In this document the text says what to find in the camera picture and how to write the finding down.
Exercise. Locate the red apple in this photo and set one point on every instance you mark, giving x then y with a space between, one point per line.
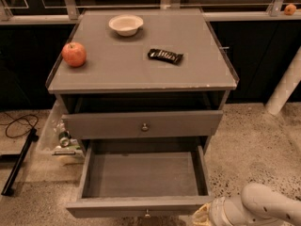
74 54

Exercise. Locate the black snack bar wrapper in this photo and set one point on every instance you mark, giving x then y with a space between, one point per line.
164 55

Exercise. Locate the grey top drawer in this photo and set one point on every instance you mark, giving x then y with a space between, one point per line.
143 124

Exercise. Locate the white paper bowl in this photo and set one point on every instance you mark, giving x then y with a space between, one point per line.
126 25

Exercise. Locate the grey drawer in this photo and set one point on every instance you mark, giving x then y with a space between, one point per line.
142 177
143 124

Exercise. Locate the black metal stand bar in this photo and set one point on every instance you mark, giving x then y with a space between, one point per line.
19 158

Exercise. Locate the metal railing frame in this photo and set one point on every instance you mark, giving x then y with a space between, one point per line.
70 11

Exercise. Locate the grey drawer cabinet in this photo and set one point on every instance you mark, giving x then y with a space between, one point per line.
118 76

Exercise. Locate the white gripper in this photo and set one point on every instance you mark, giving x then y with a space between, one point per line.
216 211

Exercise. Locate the small orange fruit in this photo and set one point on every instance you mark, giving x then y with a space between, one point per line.
290 9

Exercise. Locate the green soda can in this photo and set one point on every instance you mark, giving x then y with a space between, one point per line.
64 139

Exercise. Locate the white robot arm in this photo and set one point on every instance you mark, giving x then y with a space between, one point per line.
258 205

